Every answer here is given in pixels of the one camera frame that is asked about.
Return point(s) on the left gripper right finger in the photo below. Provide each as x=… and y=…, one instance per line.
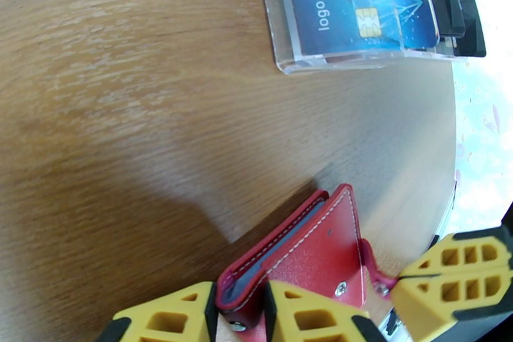
x=280, y=309

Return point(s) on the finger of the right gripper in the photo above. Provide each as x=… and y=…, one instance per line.
x=433, y=262
x=421, y=304

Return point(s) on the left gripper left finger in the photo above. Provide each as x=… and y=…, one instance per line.
x=200, y=312

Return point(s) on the red leather card holder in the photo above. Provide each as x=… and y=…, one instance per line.
x=312, y=256

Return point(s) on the clear acrylic card stand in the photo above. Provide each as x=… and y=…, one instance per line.
x=292, y=64

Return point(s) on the blue credit card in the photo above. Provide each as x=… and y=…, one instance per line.
x=328, y=0

